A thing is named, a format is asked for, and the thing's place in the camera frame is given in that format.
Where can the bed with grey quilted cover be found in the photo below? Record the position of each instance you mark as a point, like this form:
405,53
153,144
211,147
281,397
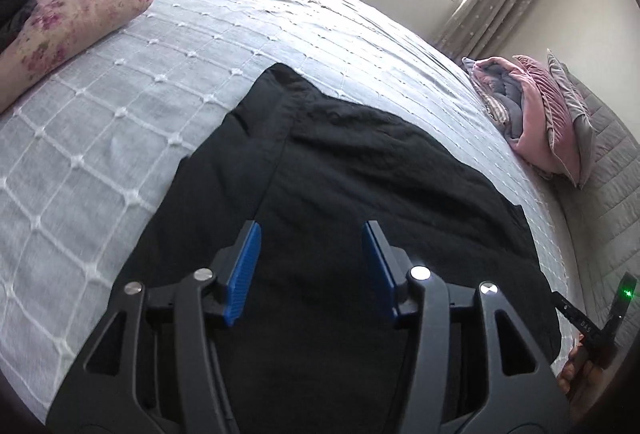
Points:
125,124

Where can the pink velvet pillow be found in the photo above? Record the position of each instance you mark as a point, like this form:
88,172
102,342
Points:
547,99

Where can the folded pink and blue quilt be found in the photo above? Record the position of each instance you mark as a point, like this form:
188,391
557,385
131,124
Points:
505,94

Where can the floral pink pillow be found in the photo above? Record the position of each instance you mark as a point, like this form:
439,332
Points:
75,19

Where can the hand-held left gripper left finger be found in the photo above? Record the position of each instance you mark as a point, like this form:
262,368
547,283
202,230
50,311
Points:
242,269

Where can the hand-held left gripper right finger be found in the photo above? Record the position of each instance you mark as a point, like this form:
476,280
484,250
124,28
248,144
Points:
380,264

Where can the person's right hand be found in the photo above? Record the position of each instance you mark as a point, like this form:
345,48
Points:
567,374

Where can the black long coat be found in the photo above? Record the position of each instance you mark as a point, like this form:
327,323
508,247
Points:
350,164

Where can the grey pillow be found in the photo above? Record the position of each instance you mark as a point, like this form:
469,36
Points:
582,129

